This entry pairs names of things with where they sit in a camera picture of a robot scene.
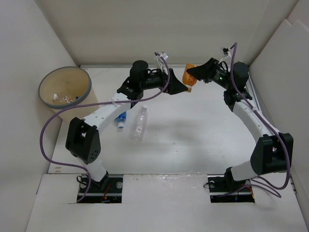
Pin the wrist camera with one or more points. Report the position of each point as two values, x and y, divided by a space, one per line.
227 51
160 59

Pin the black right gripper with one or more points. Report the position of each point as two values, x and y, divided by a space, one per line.
205 71

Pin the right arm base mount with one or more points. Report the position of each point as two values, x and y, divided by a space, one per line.
223 191

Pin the blue label bottle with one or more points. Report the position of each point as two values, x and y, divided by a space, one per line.
62 99
120 120

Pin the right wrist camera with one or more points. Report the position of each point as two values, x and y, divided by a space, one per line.
227 51

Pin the orange plastic bottle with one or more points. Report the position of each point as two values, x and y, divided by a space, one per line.
188 80

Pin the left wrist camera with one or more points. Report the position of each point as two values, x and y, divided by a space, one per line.
160 59

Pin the beige bin with grey rim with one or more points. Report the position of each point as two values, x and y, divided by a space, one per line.
72 81

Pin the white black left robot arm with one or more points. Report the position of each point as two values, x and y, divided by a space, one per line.
83 140

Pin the clear unlabelled plastic bottle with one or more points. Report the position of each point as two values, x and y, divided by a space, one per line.
139 126

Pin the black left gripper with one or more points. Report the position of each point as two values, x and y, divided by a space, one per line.
175 86

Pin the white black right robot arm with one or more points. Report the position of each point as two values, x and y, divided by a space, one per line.
273 149

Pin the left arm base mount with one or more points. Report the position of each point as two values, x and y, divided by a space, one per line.
110 192

